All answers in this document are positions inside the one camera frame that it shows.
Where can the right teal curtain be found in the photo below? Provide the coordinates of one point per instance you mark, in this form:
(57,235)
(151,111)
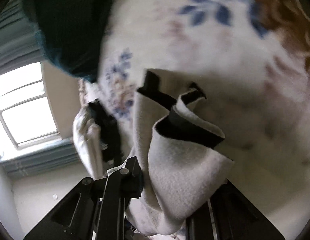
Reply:
(18,44)

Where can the window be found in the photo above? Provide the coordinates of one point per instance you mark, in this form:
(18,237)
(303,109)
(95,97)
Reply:
(26,117)

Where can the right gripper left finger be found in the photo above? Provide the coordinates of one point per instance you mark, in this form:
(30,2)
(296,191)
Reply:
(93,209)

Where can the folded black garment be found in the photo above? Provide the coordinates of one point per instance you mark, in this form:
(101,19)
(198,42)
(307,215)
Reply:
(110,140)

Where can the dark teal plush blanket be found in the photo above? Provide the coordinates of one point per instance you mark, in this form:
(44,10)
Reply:
(69,33)

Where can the floral plaid bed blanket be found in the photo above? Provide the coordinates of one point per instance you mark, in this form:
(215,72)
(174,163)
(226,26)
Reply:
(252,60)

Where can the folded white garment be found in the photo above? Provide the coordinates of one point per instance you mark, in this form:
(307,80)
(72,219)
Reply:
(86,138)

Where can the beige long sleeve shirt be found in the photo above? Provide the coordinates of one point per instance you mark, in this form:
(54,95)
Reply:
(175,149)

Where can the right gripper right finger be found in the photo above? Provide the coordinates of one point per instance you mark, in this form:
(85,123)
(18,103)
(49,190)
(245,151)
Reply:
(228,214)

